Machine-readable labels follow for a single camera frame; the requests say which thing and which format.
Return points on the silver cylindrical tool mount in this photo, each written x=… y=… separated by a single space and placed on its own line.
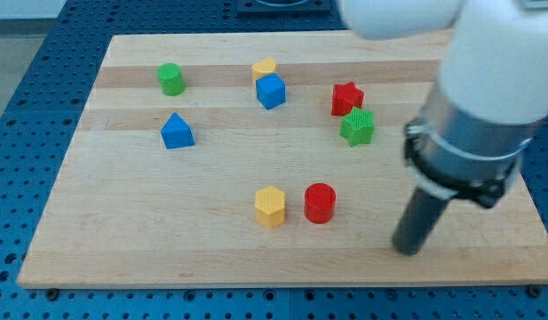
x=456 y=154

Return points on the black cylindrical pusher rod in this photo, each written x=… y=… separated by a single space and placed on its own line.
x=417 y=222

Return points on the red cylinder block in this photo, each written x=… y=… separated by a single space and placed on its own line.
x=319 y=203

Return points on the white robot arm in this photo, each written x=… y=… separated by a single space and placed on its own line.
x=489 y=97

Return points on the green star block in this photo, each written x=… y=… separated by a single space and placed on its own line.
x=357 y=127

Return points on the red star block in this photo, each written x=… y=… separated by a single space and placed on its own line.
x=345 y=97

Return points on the yellow hexagon block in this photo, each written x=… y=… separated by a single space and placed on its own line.
x=270 y=206

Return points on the wooden board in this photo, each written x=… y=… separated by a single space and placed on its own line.
x=126 y=212

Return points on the blue cube block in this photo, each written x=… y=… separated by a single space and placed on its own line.
x=271 y=91

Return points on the yellow heart block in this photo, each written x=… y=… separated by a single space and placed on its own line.
x=263 y=68

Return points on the blue triangle block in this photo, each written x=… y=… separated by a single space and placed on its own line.
x=176 y=133

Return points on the green cylinder block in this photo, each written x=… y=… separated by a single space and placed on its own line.
x=170 y=78

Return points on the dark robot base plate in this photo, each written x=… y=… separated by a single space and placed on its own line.
x=282 y=6

